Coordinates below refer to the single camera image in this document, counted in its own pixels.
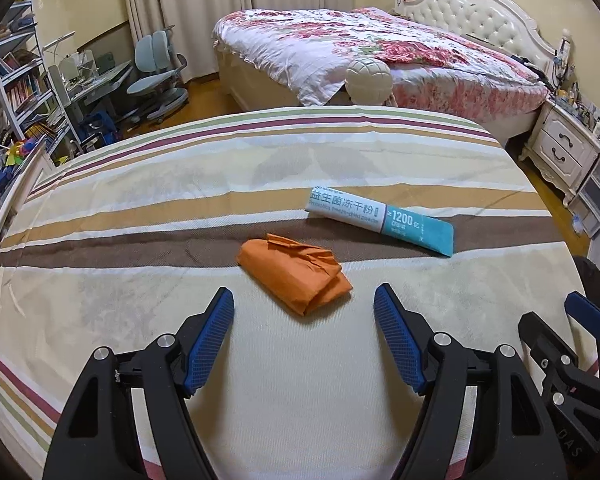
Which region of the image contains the orange cloth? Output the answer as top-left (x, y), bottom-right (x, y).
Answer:
top-left (236, 233), bottom-right (353, 317)

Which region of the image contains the clutter of small bottles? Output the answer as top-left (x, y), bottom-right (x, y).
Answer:
top-left (550, 75), bottom-right (600, 126)

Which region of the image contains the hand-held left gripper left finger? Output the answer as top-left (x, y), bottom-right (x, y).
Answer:
top-left (42, 287), bottom-right (236, 480)

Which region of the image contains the light blue desk chair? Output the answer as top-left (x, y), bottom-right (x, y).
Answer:
top-left (127, 29), bottom-right (190, 125)

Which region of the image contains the black lined trash bin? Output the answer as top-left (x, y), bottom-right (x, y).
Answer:
top-left (574, 256), bottom-right (600, 321)

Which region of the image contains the white nightstand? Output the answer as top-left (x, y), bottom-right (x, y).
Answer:
top-left (517, 100), bottom-right (600, 206)

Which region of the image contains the pile of colourful toys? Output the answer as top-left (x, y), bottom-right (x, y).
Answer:
top-left (0, 132), bottom-right (56, 186)

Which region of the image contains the grey study desk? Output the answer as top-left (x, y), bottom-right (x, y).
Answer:
top-left (55, 52), bottom-right (133, 136)

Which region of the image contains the floral quilt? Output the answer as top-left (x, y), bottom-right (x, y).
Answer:
top-left (212, 7), bottom-right (551, 111)

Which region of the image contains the blue storage crate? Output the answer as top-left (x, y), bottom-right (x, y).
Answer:
top-left (80, 115), bottom-right (118, 148)

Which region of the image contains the white tufted bed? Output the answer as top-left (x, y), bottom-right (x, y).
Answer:
top-left (212, 0), bottom-right (571, 146)

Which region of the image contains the white bookshelf with books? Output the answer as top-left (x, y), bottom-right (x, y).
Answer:
top-left (0, 0), bottom-right (81, 156)

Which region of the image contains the teal and white sachet packet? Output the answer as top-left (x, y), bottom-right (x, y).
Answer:
top-left (305, 185), bottom-right (454, 258)

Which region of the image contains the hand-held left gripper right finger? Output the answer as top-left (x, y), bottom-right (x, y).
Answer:
top-left (373, 284), bottom-right (568, 480)

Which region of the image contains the cream curtain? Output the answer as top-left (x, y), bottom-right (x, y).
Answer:
top-left (122, 0), bottom-right (356, 83)

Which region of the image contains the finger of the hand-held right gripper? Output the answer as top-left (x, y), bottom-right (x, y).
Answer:
top-left (565, 292), bottom-right (600, 386)
top-left (517, 311), bottom-right (596, 411)

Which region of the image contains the white curved bed rail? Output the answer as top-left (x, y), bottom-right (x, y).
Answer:
top-left (0, 150), bottom-right (51, 281)

